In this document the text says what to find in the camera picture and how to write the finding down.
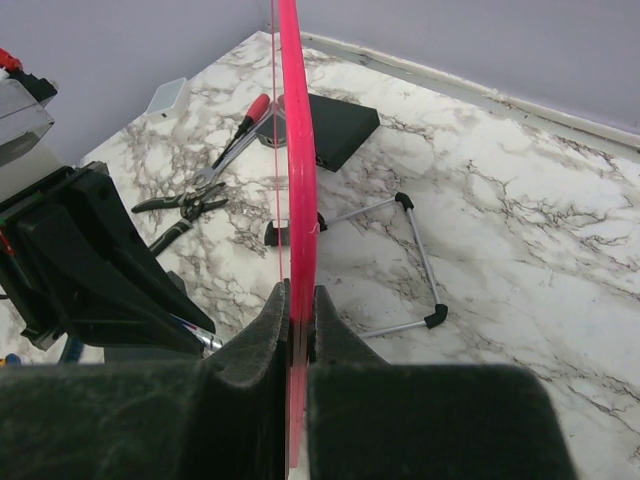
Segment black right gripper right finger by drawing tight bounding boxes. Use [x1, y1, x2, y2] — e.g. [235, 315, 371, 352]
[307, 287, 577, 479]

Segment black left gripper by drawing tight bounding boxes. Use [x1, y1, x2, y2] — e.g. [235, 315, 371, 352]
[1, 164, 214, 356]

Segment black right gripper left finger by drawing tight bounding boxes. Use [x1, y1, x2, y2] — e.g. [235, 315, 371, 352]
[1, 283, 289, 479]

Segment white whiteboard marker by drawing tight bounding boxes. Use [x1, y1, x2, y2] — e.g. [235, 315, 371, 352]
[172, 314, 223, 354]

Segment pink framed whiteboard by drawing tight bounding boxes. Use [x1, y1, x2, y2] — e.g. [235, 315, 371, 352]
[271, 1, 320, 468]

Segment small white square box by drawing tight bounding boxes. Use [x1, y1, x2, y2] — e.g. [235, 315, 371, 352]
[146, 78, 189, 118]

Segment blue handled cutting pliers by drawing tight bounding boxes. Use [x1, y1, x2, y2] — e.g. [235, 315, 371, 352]
[59, 336, 84, 364]

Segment black flat network switch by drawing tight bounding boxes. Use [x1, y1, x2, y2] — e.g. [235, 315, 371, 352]
[104, 270, 189, 364]

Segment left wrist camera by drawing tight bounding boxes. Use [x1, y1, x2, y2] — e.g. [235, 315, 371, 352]
[1, 50, 63, 201]

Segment black handled wire stripper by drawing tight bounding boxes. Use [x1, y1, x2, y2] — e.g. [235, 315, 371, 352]
[131, 182, 228, 257]

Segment black wire whiteboard stand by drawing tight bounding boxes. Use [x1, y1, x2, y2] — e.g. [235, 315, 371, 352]
[262, 192, 450, 339]

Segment red handled wrench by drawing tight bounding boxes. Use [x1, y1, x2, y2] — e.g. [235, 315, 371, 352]
[190, 94, 271, 188]

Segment black rear network switch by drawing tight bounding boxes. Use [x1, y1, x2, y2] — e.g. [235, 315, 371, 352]
[256, 94, 380, 172]

